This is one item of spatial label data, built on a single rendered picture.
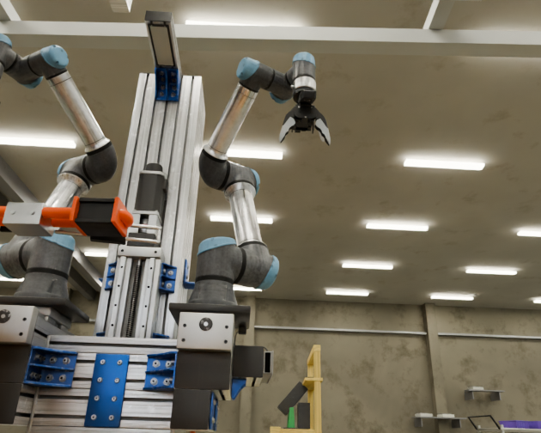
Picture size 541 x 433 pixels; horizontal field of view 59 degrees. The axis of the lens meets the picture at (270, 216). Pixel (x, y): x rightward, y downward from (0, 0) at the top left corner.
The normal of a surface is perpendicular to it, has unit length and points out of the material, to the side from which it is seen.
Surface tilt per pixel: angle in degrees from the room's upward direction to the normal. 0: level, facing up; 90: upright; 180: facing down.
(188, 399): 90
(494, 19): 180
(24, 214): 90
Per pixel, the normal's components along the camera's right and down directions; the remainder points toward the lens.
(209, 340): 0.06, -0.42
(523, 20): -0.03, 0.91
